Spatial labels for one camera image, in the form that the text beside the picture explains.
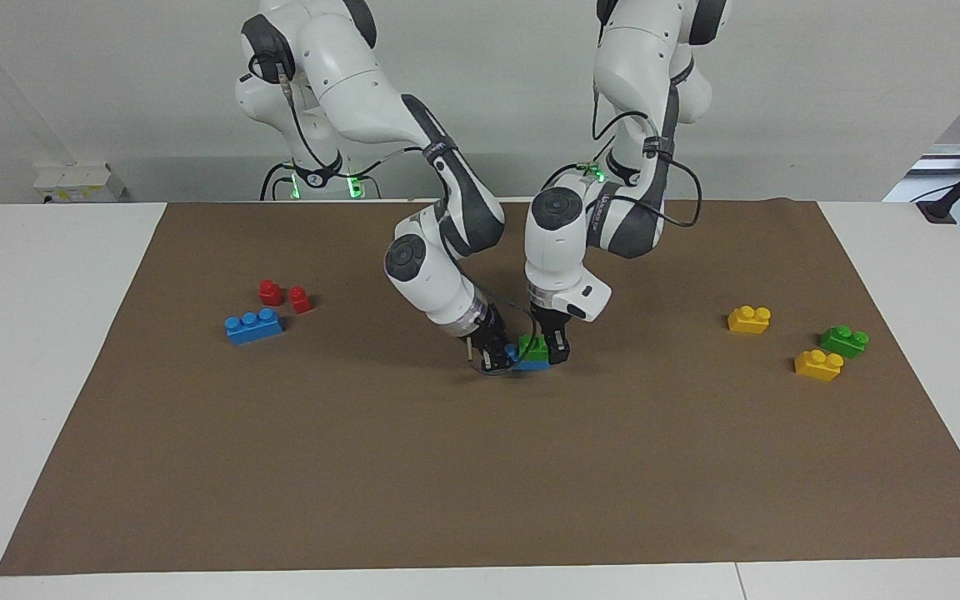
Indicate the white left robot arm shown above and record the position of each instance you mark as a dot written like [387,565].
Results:
[559,250]

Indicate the green two-stud toy brick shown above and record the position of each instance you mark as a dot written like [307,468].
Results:
[842,342]
[532,352]

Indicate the blue three-stud toy brick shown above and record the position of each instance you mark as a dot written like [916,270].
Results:
[513,357]
[255,329]

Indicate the yellow two-stud toy brick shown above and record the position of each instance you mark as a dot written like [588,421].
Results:
[748,322]
[817,367]

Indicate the brown table mat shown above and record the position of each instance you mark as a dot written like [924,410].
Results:
[480,467]

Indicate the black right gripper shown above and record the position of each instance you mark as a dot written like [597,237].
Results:
[490,329]

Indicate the red one-stud toy brick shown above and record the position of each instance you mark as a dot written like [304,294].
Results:
[301,302]
[270,293]

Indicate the white box with yellow labels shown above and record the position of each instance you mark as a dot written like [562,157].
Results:
[80,179]

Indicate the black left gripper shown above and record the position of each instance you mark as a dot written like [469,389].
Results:
[551,323]

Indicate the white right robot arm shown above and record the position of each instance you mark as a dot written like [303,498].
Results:
[347,75]

